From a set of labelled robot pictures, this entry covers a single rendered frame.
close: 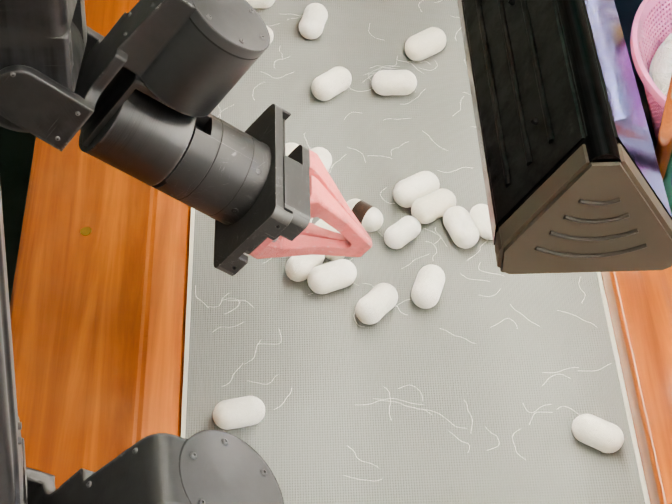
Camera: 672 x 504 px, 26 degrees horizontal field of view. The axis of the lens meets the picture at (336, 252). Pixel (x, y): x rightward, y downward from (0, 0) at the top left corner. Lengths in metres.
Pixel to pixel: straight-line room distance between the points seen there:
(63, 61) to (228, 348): 0.27
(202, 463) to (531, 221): 0.18
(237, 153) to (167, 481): 0.33
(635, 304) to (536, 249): 0.39
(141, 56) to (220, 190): 0.10
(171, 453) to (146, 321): 0.39
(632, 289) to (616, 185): 0.42
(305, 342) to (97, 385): 0.15
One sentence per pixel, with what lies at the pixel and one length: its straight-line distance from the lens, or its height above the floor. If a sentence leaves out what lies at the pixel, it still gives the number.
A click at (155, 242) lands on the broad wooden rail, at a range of 1.06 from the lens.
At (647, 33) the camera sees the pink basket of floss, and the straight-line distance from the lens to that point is 1.28.
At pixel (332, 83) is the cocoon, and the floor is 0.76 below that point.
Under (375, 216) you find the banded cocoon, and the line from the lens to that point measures 1.07.
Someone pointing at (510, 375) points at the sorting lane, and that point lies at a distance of 1.01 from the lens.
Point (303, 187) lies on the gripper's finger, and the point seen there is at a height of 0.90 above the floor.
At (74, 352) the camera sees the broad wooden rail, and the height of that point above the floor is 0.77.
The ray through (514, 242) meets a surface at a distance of 0.64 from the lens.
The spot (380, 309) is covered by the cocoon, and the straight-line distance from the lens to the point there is 1.02.
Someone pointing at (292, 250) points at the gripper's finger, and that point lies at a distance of 0.94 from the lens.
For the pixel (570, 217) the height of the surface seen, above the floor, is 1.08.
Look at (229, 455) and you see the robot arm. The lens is 0.64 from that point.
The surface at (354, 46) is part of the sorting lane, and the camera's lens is 1.25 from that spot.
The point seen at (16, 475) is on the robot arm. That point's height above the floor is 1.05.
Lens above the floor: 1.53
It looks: 47 degrees down
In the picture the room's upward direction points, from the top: straight up
